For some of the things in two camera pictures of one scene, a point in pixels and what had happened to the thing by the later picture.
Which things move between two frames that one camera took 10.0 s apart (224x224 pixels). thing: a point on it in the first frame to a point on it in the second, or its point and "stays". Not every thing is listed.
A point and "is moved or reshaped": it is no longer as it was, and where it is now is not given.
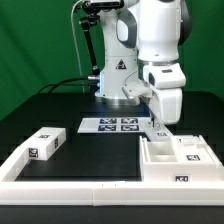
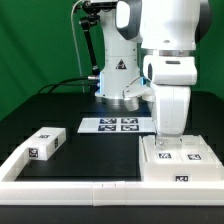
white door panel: x=155 y=130 is moved or reshaped
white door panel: x=194 y=149 stays
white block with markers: x=43 y=143 stays
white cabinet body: x=187 y=158 stays
